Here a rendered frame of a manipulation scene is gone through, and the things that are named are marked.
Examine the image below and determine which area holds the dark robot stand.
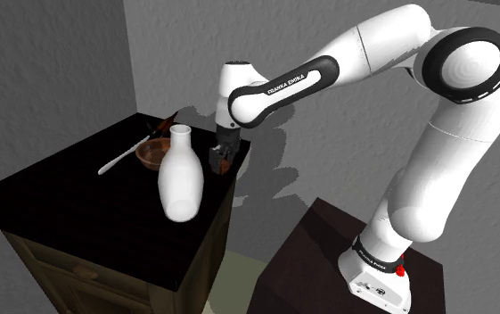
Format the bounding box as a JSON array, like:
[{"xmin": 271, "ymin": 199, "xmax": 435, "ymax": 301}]
[{"xmin": 246, "ymin": 196, "xmax": 447, "ymax": 314}]

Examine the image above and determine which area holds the white bottle vase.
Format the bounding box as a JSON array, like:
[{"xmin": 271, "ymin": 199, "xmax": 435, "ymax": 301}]
[{"xmin": 157, "ymin": 124, "xmax": 205, "ymax": 223}]

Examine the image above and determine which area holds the brown handled kitchen tool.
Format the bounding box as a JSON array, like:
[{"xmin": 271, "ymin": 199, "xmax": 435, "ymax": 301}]
[{"xmin": 145, "ymin": 110, "xmax": 180, "ymax": 141}]

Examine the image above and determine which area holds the brown bowl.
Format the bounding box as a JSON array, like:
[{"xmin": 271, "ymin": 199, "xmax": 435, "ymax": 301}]
[{"xmin": 135, "ymin": 137, "xmax": 173, "ymax": 172}]

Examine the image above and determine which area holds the black topped wooden cabinet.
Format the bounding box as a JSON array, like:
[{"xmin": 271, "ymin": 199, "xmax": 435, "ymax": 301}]
[{"xmin": 0, "ymin": 112, "xmax": 252, "ymax": 314}]

